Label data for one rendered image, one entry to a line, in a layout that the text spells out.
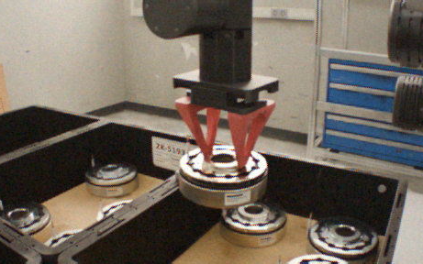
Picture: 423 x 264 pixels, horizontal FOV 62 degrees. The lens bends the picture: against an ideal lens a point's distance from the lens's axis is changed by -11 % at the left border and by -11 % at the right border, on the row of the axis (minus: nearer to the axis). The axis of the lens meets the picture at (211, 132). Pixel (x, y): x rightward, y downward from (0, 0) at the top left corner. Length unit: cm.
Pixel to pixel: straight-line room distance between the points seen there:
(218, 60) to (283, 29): 300
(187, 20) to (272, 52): 313
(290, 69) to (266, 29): 40
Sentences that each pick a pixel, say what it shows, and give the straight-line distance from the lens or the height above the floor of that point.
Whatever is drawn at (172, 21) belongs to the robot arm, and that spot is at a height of 115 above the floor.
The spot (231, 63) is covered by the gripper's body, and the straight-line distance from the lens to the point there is 40.
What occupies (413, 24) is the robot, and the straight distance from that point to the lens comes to 81.
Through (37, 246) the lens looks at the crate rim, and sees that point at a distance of 44.
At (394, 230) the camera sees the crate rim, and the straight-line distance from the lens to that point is 47.
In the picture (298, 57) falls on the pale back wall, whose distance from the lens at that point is 336.
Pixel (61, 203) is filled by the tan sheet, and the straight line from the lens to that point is 73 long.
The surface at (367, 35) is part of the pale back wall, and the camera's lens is 318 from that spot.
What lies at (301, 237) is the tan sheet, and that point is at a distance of 61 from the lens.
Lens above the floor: 116
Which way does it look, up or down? 18 degrees down
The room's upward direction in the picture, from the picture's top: straight up
